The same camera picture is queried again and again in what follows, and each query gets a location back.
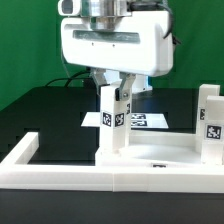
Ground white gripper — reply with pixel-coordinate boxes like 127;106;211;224
61;11;173;101

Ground white desk tabletop panel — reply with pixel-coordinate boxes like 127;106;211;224
94;129;224;168

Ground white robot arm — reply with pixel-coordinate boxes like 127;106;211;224
58;0;174;101

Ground AprilTag marker sheet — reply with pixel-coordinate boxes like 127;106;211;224
81;112;168;129

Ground white U-shaped obstacle fence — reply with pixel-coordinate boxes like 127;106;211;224
0;132;224;193

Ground black cables on table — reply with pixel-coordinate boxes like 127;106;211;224
45;70;94;88

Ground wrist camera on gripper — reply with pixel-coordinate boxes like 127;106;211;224
58;0;81;16

